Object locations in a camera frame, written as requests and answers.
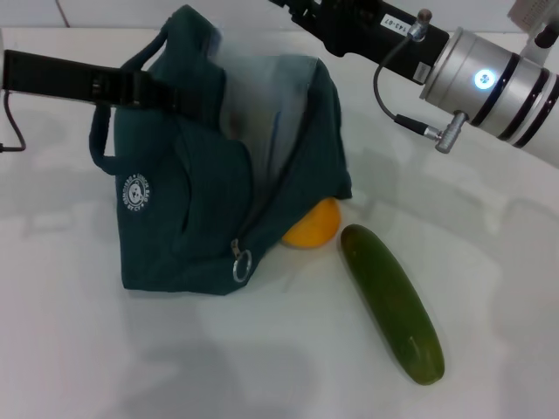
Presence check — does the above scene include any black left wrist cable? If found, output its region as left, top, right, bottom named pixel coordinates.
left=0, top=89, right=28, bottom=154

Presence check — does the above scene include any green cucumber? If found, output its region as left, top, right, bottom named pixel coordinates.
left=340, top=223, right=445, bottom=386

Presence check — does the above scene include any yellow pear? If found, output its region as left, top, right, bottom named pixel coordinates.
left=281, top=198, right=342, bottom=250

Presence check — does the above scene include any dark teal insulated lunch bag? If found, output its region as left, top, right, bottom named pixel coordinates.
left=89, top=3, right=354, bottom=297

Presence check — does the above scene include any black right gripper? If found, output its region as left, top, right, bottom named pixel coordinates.
left=268, top=0, right=451, bottom=87

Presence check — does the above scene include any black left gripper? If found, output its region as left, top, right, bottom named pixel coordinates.
left=3, top=49, right=224, bottom=120

